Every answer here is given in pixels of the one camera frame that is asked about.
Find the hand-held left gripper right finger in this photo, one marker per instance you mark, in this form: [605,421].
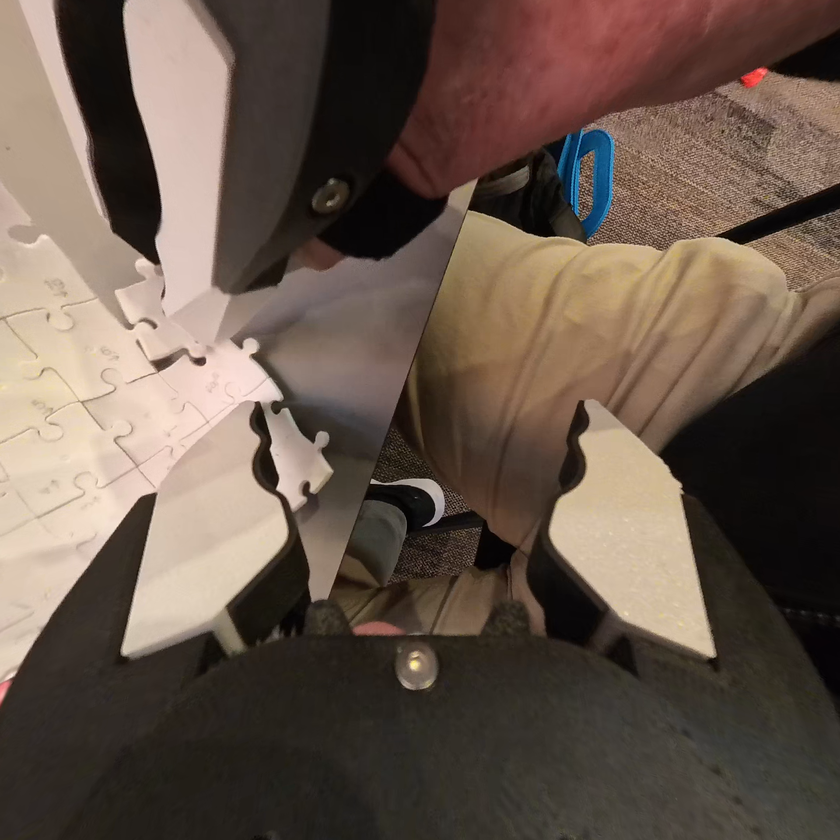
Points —
[630,558]

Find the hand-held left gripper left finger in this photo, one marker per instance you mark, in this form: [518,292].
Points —
[210,551]

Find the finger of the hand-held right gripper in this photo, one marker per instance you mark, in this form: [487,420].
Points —
[62,72]
[184,131]

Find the white assembled puzzle bowl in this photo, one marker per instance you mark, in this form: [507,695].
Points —
[79,420]

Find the small joined white puzzle pieces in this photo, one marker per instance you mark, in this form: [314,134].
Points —
[164,341]

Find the person's right hand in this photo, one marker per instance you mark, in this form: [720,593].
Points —
[512,92]

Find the black cloth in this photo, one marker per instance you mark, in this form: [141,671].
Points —
[754,459]

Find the black white shoe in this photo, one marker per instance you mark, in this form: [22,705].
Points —
[413,502]

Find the person's beige pants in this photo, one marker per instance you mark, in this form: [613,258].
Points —
[590,315]

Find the pink object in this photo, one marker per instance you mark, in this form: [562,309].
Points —
[5,692]

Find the dark bag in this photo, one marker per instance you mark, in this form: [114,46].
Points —
[531,203]

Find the black chair leg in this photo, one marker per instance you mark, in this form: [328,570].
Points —
[781,216]

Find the small red object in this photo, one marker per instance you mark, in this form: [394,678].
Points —
[754,77]

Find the black chair frame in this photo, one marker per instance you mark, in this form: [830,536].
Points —
[492,544]

